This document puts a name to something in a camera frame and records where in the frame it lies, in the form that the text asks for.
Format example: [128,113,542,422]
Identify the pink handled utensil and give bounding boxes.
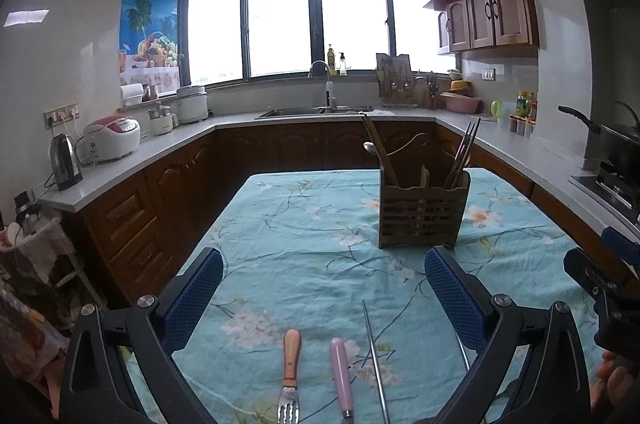
[328,338,355,420]

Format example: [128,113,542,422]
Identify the wooden utensil holder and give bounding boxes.
[378,131,471,250]

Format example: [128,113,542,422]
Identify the person's right hand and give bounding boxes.
[590,350,633,415]

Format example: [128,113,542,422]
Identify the metal chopstick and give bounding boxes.
[362,300,391,424]
[456,331,471,372]

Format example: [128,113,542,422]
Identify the wooden seasoning rack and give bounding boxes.
[509,115,537,138]

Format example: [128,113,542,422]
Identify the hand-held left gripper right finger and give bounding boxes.
[424,246,596,424]

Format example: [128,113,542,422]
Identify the pink basin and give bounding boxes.
[440,93,484,114]

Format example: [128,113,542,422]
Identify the steel sink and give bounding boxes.
[255,105,374,120]

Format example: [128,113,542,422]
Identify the wooden handled fork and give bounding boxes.
[276,329,302,424]

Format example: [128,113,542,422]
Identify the wall outlet strip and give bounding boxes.
[44,104,81,126]

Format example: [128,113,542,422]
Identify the gas stove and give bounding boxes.
[570,164,640,226]

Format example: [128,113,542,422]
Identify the chrome faucet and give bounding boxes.
[308,60,337,109]

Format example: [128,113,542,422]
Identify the large white cooker pot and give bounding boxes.
[176,85,210,124]

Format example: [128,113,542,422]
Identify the dark brown chopstick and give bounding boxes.
[362,114,396,187]
[367,115,399,187]

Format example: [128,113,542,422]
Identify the knife block rack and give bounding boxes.
[376,53,419,108]

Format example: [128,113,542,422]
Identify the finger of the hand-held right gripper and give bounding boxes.
[563,248,622,302]
[601,227,640,266]

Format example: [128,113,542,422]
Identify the black wok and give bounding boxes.
[558,101,640,181]

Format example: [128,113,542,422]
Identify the steel electric kettle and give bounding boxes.
[48,134,84,192]

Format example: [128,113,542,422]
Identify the knife block with scissors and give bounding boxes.
[424,72,441,110]

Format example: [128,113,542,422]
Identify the white red rice cooker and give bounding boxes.
[82,116,142,164]

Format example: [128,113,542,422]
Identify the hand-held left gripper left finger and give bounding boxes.
[59,246,225,424]

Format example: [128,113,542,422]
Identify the wooden base cabinets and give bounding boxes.
[82,119,640,305]

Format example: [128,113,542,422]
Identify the small white electric pot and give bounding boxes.
[148,103,176,136]

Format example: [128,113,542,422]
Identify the fruit wall poster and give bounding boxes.
[118,0,182,88]

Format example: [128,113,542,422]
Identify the bay window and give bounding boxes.
[180,0,451,88]

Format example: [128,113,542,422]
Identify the white box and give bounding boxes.
[121,84,147,107]

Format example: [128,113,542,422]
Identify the grey kitchen countertop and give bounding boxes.
[39,106,640,230]

